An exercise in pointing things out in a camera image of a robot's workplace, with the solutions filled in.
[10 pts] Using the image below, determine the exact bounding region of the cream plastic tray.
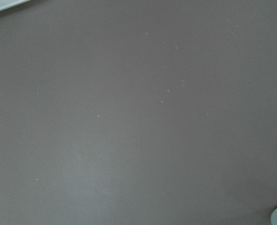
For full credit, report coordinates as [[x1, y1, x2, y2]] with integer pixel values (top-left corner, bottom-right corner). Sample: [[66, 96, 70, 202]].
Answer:
[[0, 0, 29, 11]]

